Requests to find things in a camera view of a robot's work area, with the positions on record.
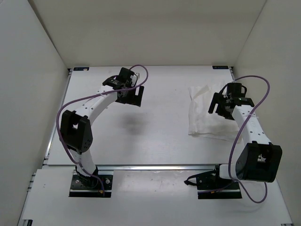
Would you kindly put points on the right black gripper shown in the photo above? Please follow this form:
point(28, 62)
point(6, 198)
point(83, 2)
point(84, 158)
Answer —
point(218, 110)

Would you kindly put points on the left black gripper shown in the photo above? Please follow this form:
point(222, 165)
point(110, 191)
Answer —
point(136, 99)

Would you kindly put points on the white skirt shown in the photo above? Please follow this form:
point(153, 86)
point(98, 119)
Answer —
point(203, 124)

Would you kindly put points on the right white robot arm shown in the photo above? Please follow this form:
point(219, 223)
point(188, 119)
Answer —
point(258, 161)

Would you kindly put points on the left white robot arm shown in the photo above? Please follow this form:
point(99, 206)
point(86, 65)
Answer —
point(74, 127)

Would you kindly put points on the right blue corner label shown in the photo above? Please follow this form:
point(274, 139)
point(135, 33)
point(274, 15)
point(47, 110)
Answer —
point(220, 67)

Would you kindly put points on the blue corner label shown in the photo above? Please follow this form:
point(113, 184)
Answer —
point(220, 67)
point(80, 68)

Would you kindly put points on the left blue corner label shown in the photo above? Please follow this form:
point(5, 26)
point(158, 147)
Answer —
point(80, 68)

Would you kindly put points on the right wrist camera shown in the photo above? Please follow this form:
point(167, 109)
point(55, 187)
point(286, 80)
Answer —
point(235, 90)

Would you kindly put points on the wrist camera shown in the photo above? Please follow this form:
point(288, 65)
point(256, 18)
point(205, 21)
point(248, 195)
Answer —
point(235, 90)
point(128, 77)

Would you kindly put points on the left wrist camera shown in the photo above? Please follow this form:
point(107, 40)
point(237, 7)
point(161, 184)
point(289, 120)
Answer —
point(128, 77)

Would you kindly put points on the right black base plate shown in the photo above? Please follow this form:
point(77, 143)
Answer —
point(211, 186)

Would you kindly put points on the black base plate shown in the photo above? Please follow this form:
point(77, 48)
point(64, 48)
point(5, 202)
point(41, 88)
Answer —
point(78, 189)
point(211, 186)

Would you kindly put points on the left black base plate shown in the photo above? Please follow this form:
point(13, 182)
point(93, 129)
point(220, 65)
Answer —
point(78, 189)

